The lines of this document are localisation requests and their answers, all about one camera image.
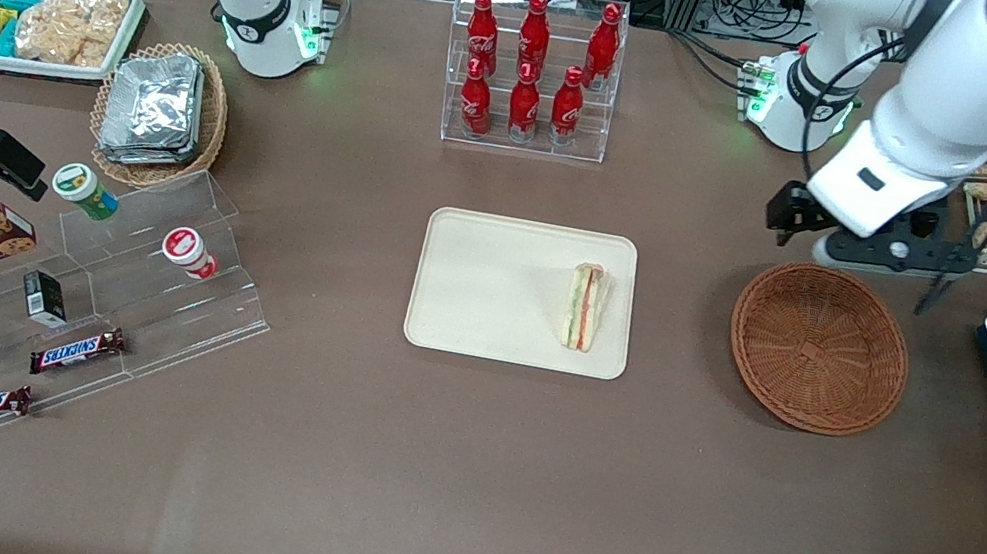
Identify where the triangular sandwich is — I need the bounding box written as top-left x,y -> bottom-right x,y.
558,261 -> 616,356

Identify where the empty brown wicker basket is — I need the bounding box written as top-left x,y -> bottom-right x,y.
715,252 -> 925,448

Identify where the wicker basket with foil packs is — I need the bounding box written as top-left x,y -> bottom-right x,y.
79,30 -> 241,202

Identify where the cream plastic tray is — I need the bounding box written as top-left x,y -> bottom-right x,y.
400,202 -> 649,384

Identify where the green yogurt cup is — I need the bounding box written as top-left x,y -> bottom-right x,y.
47,159 -> 125,225

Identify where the white plastic snack bin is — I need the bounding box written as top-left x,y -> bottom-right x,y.
0,0 -> 149,98

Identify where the small black carton box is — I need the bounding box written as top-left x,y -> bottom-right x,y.
17,268 -> 76,331

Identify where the silver foil wrapped pack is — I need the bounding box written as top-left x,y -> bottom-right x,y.
94,117 -> 201,177
100,43 -> 210,164

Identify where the clear bag of crackers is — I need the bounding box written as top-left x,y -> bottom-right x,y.
12,0 -> 133,76

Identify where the clear acrylic stepped stand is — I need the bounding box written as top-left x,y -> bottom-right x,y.
0,134 -> 296,494

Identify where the red strawberry yogurt cup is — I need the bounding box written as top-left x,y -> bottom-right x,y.
157,223 -> 226,284

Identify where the red Coca-Cola bottle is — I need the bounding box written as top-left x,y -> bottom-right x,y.
510,0 -> 558,83
459,0 -> 509,80
580,0 -> 628,94
454,55 -> 502,140
503,61 -> 548,145
545,63 -> 591,150

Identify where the clear acrylic bottle rack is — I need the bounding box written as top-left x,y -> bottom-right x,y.
430,0 -> 635,170

